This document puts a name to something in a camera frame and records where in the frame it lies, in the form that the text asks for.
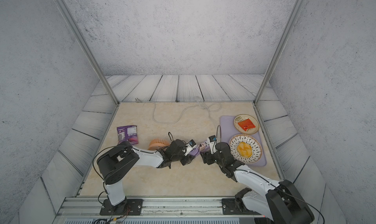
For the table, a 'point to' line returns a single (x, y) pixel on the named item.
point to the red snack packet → (246, 123)
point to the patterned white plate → (256, 147)
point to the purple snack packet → (128, 133)
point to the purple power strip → (197, 152)
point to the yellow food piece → (244, 149)
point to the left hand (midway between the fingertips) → (194, 154)
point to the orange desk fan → (156, 143)
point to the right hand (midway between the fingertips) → (206, 151)
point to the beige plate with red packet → (243, 117)
